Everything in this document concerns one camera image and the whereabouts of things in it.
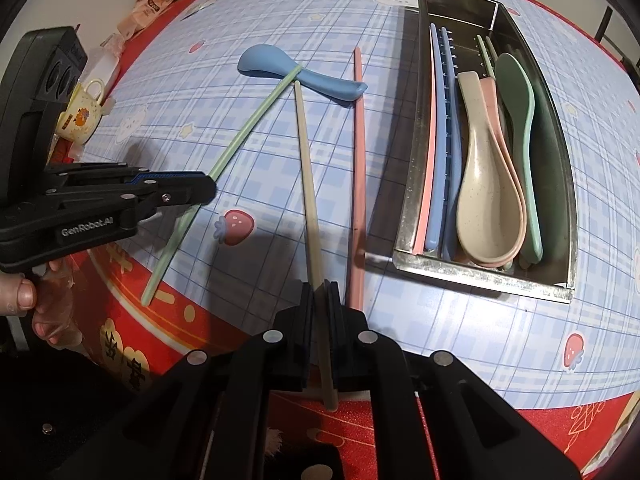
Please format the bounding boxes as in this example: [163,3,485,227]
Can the stainless steel utensil tray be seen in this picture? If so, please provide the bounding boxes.
[392,0,580,305]

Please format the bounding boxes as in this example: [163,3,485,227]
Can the white paper card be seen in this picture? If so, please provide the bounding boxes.
[179,0,219,19]

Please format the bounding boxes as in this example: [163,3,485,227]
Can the blue plaid tablecloth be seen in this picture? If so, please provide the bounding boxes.
[55,0,640,480]

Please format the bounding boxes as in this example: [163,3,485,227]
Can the blue chopstick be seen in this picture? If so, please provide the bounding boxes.
[423,24,448,252]
[439,26,465,257]

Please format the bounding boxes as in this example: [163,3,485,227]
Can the clear plastic bowl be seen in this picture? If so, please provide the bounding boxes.
[88,32,127,92]

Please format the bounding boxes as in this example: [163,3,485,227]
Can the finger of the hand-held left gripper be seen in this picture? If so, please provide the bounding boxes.
[44,184,217,224]
[46,161,218,194]

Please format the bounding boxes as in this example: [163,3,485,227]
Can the person's dark clothing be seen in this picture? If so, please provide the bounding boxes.
[0,345,168,480]

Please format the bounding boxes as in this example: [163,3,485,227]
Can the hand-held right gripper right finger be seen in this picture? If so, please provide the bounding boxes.
[325,280,583,480]

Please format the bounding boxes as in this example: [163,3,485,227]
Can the blue plastic spoon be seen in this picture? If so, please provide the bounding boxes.
[237,43,369,104]

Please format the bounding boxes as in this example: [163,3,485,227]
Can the cream mug with orange print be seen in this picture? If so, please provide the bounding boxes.
[53,78,106,146]

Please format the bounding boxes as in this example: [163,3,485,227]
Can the black metal rack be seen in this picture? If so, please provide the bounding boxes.
[592,4,640,77]

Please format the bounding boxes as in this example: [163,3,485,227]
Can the beige plastic spoon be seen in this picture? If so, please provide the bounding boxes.
[455,70,524,264]

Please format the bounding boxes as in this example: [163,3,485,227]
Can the person's left hand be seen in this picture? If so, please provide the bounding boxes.
[0,261,86,349]

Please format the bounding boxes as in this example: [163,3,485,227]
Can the pink snack packet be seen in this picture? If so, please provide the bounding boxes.
[117,0,174,39]

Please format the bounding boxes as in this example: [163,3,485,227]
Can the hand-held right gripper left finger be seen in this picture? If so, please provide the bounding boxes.
[55,280,317,480]

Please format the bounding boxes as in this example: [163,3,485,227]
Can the green plastic spoon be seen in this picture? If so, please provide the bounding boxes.
[494,52,545,264]

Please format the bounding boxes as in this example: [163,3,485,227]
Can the pink chopstick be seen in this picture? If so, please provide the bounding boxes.
[412,22,442,257]
[344,46,369,312]

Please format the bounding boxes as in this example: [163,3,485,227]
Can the pink plastic spoon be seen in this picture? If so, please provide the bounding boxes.
[479,77,529,269]

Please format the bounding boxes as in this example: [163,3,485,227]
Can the blue plaid table mat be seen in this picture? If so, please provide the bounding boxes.
[90,0,640,413]

